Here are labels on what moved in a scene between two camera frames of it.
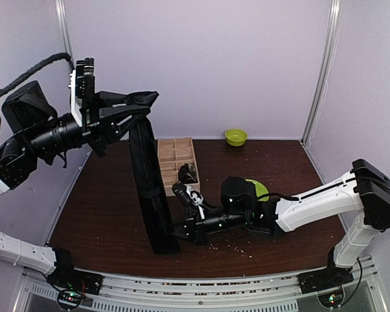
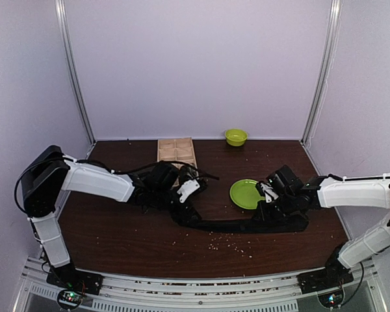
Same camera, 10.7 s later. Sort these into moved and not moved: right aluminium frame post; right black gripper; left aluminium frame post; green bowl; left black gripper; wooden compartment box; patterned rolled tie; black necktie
Moved: black necktie; right black gripper; left black gripper
Not moved: green bowl; wooden compartment box; left aluminium frame post; right aluminium frame post; patterned rolled tie
